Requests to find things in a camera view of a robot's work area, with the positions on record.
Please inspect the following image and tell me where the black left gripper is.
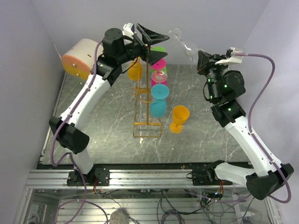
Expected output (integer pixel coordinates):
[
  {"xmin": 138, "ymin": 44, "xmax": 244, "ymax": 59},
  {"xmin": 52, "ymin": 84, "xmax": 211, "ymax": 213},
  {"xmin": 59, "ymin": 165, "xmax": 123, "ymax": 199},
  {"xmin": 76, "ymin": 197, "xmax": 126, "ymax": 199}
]
[{"xmin": 118, "ymin": 24, "xmax": 171, "ymax": 67}]

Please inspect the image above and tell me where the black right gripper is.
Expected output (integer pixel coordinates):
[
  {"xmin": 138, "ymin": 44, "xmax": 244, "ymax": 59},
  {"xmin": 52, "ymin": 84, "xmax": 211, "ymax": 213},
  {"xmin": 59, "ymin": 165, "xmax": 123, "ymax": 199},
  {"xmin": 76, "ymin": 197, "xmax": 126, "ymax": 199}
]
[{"xmin": 197, "ymin": 50, "xmax": 231, "ymax": 101}]

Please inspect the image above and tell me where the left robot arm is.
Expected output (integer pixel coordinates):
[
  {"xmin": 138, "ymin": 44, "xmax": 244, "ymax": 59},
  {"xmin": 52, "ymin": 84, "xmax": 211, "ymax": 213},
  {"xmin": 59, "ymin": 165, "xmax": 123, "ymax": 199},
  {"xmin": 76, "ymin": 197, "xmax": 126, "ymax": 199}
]
[{"xmin": 49, "ymin": 23, "xmax": 169, "ymax": 185}]

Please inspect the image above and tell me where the cream round drawer box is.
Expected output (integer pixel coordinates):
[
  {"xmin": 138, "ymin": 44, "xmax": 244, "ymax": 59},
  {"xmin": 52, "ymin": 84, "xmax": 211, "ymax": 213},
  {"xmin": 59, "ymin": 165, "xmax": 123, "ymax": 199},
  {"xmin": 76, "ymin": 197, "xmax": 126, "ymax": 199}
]
[{"xmin": 61, "ymin": 38, "xmax": 99, "ymax": 82}]

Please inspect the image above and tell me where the pink plastic wine glass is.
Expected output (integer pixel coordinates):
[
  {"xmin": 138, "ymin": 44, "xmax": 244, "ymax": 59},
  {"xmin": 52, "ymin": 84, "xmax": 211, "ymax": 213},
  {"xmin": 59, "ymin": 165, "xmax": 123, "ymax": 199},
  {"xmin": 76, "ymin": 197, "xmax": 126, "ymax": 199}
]
[{"xmin": 151, "ymin": 59, "xmax": 168, "ymax": 87}]

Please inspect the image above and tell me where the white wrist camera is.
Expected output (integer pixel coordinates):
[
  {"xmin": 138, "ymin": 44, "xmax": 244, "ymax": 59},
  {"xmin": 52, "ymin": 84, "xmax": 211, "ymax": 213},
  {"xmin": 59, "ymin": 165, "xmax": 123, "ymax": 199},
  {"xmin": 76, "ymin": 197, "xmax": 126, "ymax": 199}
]
[
  {"xmin": 122, "ymin": 23, "xmax": 135, "ymax": 37},
  {"xmin": 215, "ymin": 47, "xmax": 245, "ymax": 65}
]

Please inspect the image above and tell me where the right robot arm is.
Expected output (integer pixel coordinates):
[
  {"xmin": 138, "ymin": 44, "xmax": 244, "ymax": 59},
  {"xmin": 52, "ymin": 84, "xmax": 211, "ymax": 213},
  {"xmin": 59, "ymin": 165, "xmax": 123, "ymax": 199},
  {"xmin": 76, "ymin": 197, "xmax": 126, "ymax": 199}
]
[{"xmin": 197, "ymin": 48, "xmax": 294, "ymax": 203}]

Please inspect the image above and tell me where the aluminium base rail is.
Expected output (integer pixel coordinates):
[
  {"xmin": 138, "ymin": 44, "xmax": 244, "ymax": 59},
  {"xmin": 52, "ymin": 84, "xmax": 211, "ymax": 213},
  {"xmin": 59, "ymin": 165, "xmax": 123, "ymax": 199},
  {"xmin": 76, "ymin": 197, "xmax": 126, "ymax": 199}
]
[{"xmin": 25, "ymin": 169, "xmax": 271, "ymax": 189}]

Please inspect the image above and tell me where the gold wire glass rack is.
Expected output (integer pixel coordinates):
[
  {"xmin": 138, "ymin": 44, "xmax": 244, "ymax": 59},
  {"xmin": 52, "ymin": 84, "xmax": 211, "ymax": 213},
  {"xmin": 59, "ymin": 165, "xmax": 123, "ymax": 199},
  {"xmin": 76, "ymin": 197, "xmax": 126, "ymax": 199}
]
[{"xmin": 130, "ymin": 63, "xmax": 162, "ymax": 139}]

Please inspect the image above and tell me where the orange wine glass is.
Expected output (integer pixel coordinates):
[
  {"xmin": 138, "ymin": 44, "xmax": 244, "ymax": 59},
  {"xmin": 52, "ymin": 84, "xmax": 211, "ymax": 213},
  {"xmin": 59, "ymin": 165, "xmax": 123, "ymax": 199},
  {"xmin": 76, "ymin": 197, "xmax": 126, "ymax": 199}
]
[
  {"xmin": 170, "ymin": 105, "xmax": 190, "ymax": 133},
  {"xmin": 127, "ymin": 57, "xmax": 142, "ymax": 81}
]

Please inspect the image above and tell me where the blue plastic wine glass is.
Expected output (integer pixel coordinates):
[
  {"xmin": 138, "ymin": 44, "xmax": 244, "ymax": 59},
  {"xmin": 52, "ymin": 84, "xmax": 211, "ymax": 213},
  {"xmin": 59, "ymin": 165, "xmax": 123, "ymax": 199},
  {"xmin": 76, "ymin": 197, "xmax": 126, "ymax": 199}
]
[{"xmin": 149, "ymin": 84, "xmax": 170, "ymax": 118}]

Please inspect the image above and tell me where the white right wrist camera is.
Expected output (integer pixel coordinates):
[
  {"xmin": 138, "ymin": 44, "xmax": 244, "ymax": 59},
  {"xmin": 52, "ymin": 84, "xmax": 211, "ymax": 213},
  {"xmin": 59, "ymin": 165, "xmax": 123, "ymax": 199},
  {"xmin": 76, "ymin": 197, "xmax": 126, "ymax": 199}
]
[{"xmin": 215, "ymin": 47, "xmax": 245, "ymax": 65}]

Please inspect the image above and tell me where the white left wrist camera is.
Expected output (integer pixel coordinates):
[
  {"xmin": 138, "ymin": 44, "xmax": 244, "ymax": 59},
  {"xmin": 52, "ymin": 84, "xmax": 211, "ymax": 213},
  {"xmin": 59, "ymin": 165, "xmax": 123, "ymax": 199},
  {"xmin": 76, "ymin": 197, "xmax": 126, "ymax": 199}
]
[{"xmin": 122, "ymin": 23, "xmax": 135, "ymax": 37}]

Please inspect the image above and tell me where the clear wine glass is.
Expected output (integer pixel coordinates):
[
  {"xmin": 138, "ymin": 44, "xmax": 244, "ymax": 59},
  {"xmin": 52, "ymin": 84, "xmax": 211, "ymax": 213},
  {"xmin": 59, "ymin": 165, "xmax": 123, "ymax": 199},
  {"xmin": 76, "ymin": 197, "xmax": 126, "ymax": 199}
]
[
  {"xmin": 151, "ymin": 70, "xmax": 168, "ymax": 83},
  {"xmin": 179, "ymin": 82, "xmax": 190, "ymax": 91},
  {"xmin": 169, "ymin": 28, "xmax": 202, "ymax": 63}
]

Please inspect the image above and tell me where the green plastic wine glass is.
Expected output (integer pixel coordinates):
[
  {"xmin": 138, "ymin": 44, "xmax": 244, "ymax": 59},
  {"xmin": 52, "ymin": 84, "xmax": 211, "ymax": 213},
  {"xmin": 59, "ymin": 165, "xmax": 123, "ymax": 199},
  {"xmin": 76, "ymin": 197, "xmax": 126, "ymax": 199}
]
[{"xmin": 151, "ymin": 46, "xmax": 166, "ymax": 70}]

